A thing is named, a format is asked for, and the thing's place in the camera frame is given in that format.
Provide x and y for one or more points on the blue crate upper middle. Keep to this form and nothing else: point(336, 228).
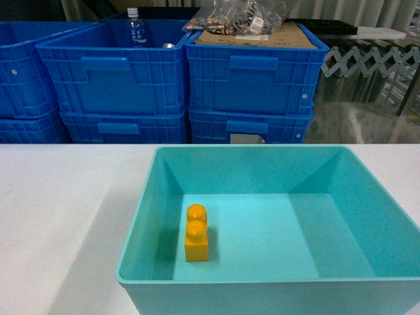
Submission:
point(95, 71)

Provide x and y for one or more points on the blue crate lower middle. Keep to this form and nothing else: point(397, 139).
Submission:
point(125, 129)

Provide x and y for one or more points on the blue crate lower left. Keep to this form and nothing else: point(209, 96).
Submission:
point(47, 129)

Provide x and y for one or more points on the blue crate upper left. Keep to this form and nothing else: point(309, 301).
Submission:
point(27, 90)

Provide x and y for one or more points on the clear water bottle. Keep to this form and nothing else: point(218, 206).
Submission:
point(136, 31)

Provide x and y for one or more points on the blue crate lower right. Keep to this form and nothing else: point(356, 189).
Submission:
point(218, 127)

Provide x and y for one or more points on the blue crate upper right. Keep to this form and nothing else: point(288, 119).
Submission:
point(254, 80)

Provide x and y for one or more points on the teal plastic bin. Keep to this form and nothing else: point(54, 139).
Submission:
point(293, 229)

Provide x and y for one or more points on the clear bag of parts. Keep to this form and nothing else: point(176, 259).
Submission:
point(240, 18)

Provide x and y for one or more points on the blue crate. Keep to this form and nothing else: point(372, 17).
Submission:
point(125, 129)
point(47, 129)
point(254, 80)
point(95, 71)
point(218, 127)
point(27, 90)

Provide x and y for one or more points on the expandable roller conveyor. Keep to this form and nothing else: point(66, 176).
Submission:
point(392, 61)

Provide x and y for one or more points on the brown cardboard sheet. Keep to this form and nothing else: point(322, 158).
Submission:
point(290, 35)

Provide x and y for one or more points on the yellow two-stud block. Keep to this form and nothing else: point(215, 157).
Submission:
point(196, 242)

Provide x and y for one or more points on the black tray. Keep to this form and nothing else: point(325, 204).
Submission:
point(325, 26)

